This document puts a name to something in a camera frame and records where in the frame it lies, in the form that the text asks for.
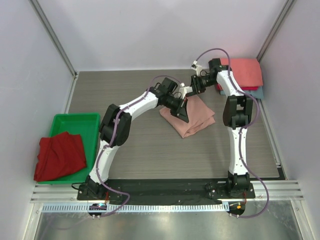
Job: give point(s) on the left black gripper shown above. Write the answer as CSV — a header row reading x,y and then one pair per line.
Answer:
x,y
180,111

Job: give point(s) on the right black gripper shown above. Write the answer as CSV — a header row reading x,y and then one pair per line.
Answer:
x,y
197,84

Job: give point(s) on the pink printed t shirt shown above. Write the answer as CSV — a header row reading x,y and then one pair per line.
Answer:
x,y
199,114

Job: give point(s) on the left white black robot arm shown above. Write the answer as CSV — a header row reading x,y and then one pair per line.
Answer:
x,y
116,124

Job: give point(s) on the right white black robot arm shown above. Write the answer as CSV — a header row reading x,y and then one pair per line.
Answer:
x,y
237,115

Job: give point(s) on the folded magenta t shirt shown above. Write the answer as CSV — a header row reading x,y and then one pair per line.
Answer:
x,y
247,88

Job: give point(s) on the folded coral t shirt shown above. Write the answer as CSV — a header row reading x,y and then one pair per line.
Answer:
x,y
246,72

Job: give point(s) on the folded blue t shirt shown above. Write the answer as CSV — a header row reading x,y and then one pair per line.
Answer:
x,y
258,94

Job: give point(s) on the green plastic bin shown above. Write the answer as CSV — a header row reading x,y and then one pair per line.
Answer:
x,y
86,125

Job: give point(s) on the red t shirt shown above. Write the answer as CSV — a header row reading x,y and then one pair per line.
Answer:
x,y
59,156

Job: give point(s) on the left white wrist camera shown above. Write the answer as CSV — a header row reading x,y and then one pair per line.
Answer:
x,y
184,90

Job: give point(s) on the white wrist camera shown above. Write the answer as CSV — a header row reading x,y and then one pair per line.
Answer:
x,y
196,67
184,90

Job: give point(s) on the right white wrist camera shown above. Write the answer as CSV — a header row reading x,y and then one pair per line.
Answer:
x,y
196,67

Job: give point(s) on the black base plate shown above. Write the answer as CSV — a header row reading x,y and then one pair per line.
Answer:
x,y
165,192

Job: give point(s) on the right aluminium corner post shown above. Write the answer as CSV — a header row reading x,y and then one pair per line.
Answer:
x,y
280,19

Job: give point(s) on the aluminium corner post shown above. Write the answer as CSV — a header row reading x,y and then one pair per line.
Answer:
x,y
280,19
52,35

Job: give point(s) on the aluminium frame rail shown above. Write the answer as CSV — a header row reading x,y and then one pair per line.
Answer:
x,y
279,190

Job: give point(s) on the slotted white cable duct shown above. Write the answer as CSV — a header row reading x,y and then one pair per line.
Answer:
x,y
106,208

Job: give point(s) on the left aluminium corner post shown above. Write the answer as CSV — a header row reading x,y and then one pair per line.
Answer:
x,y
52,35

